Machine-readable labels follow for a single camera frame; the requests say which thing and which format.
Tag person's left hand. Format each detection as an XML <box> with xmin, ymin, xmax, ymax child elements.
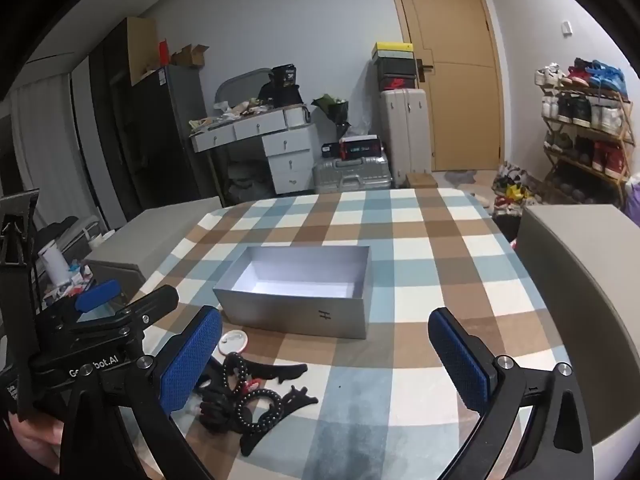
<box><xmin>10</xmin><ymin>407</ymin><xmax>68</xmax><ymax>461</ymax></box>

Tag grey upholstered seat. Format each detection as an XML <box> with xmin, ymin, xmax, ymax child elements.
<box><xmin>515</xmin><ymin>204</ymin><xmax>640</xmax><ymax>448</ymax></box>

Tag white tumbler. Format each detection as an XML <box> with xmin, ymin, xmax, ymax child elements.
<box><xmin>40</xmin><ymin>241</ymin><xmax>71</xmax><ymax>286</ymax></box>

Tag black printed box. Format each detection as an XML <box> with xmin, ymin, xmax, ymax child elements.
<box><xmin>270</xmin><ymin>65</ymin><xmax>298</xmax><ymax>88</ymax></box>

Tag clear plastic bag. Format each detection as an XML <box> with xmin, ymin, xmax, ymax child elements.
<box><xmin>350</xmin><ymin>110</ymin><xmax>381</xmax><ymax>137</ymax></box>

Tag black wrapped bouquet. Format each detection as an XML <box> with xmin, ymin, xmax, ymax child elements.
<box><xmin>312</xmin><ymin>94</ymin><xmax>351</xmax><ymax>136</ymax></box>

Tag round white badge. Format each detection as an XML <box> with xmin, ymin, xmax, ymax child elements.
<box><xmin>218</xmin><ymin>330</ymin><xmax>249</xmax><ymax>350</ymax></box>

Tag white curtain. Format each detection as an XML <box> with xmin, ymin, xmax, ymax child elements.
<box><xmin>10</xmin><ymin>72</ymin><xmax>98</xmax><ymax>231</ymax></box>

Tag dark wardrobe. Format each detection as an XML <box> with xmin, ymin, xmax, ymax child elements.
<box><xmin>70</xmin><ymin>17</ymin><xmax>161</xmax><ymax>221</ymax></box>

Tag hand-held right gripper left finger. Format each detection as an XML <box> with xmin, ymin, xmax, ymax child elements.
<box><xmin>60</xmin><ymin>306</ymin><xmax>223</xmax><ymax>480</ymax></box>

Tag silver hard suitcase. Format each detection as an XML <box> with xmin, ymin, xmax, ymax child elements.
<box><xmin>312</xmin><ymin>152</ymin><xmax>391</xmax><ymax>194</ymax></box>

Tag grey fridge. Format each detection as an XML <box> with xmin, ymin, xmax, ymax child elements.
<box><xmin>131</xmin><ymin>64</ymin><xmax>221</xmax><ymax>206</ymax></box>

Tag shoe rack with shoes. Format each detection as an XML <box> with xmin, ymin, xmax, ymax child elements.
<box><xmin>535</xmin><ymin>58</ymin><xmax>633</xmax><ymax>181</ymax></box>

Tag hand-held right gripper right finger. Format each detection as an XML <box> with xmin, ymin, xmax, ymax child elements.
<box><xmin>427</xmin><ymin>307</ymin><xmax>596</xmax><ymax>480</ymax></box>

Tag arched mirror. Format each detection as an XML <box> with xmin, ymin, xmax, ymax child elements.
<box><xmin>216</xmin><ymin>67</ymin><xmax>273</xmax><ymax>106</ymax></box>

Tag wooden door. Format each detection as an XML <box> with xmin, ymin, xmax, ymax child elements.
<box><xmin>382</xmin><ymin>0</ymin><xmax>503</xmax><ymax>173</ymax></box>

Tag grey cardboard box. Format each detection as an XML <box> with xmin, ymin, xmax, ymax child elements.
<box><xmin>213</xmin><ymin>246</ymin><xmax>373</xmax><ymax>341</ymax></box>

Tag black box with red ends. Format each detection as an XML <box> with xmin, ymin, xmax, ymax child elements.
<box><xmin>339</xmin><ymin>135</ymin><xmax>383</xmax><ymax>161</ymax></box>

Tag black claw hair clip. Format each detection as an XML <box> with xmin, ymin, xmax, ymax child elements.
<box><xmin>192</xmin><ymin>360</ymin><xmax>241</xmax><ymax>433</ymax></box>

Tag white dressing table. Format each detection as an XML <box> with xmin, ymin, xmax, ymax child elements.
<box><xmin>190</xmin><ymin>105</ymin><xmax>321</xmax><ymax>196</ymax></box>

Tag red and black shoe box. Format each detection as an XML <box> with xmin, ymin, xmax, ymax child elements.
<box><xmin>376</xmin><ymin>75</ymin><xmax>418</xmax><ymax>92</ymax></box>

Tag pile of shoes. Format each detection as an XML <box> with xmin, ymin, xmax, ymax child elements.
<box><xmin>492</xmin><ymin>162</ymin><xmax>543</xmax><ymax>216</ymax></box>

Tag black bag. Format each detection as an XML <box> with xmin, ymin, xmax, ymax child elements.
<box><xmin>227</xmin><ymin>162</ymin><xmax>273</xmax><ymax>201</ymax></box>

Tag white hard suitcase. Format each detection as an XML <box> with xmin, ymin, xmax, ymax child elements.
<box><xmin>380</xmin><ymin>88</ymin><xmax>433</xmax><ymax>188</ymax></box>

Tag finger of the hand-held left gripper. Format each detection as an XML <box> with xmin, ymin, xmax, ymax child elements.
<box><xmin>35</xmin><ymin>280</ymin><xmax>124</xmax><ymax>328</ymax></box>
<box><xmin>65</xmin><ymin>284</ymin><xmax>180</xmax><ymax>343</ymax></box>

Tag open cardboard box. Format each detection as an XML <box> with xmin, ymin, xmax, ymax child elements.
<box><xmin>172</xmin><ymin>44</ymin><xmax>211</xmax><ymax>68</ymax></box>

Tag plaid tablecloth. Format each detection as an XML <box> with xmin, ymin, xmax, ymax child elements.
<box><xmin>120</xmin><ymin>187</ymin><xmax>596</xmax><ymax>480</ymax></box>

